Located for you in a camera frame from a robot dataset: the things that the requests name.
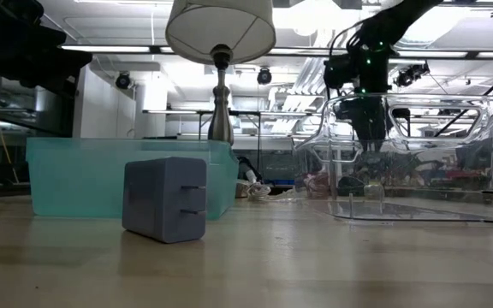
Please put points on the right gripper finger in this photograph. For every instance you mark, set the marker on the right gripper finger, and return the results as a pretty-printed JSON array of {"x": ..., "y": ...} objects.
[{"x": 370, "y": 126}]

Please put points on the light blue wall charger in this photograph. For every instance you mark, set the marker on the light blue wall charger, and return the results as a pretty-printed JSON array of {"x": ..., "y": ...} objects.
[{"x": 156, "y": 201}]

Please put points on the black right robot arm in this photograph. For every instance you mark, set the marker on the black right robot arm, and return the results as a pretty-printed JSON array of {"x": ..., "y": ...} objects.
[{"x": 392, "y": 21}]

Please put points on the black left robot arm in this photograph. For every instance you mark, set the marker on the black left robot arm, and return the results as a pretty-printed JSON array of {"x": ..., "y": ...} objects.
[{"x": 15, "y": 43}]

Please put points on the black ceiling-mounted device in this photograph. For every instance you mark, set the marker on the black ceiling-mounted device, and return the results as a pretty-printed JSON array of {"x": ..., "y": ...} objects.
[{"x": 411, "y": 75}]

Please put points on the ceiling light strip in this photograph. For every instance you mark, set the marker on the ceiling light strip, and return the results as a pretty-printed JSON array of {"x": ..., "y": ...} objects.
[
  {"x": 105, "y": 49},
  {"x": 432, "y": 54}
]

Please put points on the clear plastic bin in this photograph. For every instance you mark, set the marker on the clear plastic bin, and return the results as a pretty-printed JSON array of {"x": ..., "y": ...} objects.
[{"x": 443, "y": 171}]

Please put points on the silver lamp base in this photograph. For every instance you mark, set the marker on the silver lamp base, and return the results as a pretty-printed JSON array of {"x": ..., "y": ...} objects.
[{"x": 221, "y": 120}]

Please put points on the white lamp shade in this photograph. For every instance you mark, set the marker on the white lamp shade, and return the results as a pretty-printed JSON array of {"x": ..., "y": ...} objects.
[{"x": 221, "y": 25}]

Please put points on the long background table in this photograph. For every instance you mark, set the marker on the long background table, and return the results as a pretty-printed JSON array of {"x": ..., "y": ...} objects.
[{"x": 174, "y": 112}]

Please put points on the green translucent plastic bin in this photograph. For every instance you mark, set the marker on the green translucent plastic bin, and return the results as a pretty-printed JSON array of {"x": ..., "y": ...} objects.
[{"x": 75, "y": 179}]

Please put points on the round black ceiling camera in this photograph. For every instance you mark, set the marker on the round black ceiling camera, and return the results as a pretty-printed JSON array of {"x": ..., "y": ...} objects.
[
  {"x": 123, "y": 80},
  {"x": 264, "y": 76}
]

